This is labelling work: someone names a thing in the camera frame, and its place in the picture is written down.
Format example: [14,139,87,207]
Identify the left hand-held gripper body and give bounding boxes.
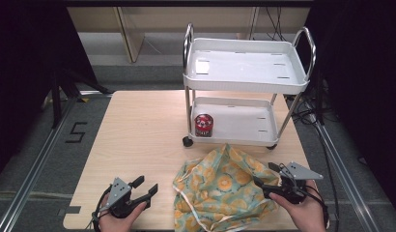
[104,176,147,219]

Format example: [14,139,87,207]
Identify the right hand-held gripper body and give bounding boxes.
[264,160,325,205]

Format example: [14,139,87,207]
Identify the green yellow floral cloth bag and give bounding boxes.
[172,142,283,232]

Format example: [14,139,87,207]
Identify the red round can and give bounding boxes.
[193,113,215,138]

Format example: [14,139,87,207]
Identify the white two-tier cart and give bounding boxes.
[182,22,317,151]

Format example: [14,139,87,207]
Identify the person's left hand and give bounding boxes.
[98,192,149,232]

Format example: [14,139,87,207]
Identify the person's right hand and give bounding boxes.
[268,179,329,232]

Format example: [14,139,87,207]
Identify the black metal stand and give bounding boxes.
[50,66,114,130]

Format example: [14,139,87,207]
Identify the beige wooden cabinet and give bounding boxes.
[67,7,312,64]

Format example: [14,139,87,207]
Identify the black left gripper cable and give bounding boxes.
[86,184,115,232]

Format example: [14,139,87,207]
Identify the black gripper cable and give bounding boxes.
[300,184,331,230]
[86,184,115,232]

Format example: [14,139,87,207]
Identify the black floor cables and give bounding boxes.
[284,91,341,232]

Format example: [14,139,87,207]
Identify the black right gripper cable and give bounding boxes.
[300,184,331,230]

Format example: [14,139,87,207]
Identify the aluminium floor rail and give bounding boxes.
[310,112,384,232]
[0,95,78,232]

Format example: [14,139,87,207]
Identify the black hanging cables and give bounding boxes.
[264,7,288,43]

